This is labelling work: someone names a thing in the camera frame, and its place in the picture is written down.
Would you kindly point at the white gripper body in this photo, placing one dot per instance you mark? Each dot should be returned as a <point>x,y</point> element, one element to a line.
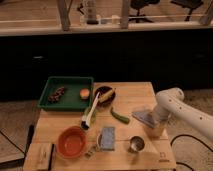
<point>160,115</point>

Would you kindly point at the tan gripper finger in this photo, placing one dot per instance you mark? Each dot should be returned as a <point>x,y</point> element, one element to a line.
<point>155,132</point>

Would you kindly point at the grey towel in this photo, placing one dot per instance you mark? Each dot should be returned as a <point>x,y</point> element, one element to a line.
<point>145,116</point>

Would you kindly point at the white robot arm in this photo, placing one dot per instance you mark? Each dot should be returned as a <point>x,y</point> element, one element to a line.
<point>170,101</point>

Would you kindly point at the small metal cup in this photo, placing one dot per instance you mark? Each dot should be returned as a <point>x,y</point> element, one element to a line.
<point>137,144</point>

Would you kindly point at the green pepper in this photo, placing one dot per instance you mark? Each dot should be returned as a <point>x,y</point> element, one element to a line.
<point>119,117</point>

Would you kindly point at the blue sponge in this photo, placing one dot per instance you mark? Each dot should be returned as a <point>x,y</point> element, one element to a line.
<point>107,138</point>

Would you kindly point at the black round plate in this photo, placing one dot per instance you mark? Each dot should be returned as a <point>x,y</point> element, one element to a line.
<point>101,90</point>

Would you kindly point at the orange round fruit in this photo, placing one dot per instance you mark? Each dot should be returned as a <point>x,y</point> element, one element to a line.
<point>84,93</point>

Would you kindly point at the orange plastic bowl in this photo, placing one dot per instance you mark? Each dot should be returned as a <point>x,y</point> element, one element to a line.
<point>71,143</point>

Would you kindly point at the green plastic tray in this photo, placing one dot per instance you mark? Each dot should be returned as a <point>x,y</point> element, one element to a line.
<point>71,99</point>

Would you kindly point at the black office chair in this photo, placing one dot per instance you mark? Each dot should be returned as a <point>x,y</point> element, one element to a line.
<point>138,5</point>

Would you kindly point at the wooden block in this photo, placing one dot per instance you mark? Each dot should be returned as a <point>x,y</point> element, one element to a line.
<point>44,157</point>

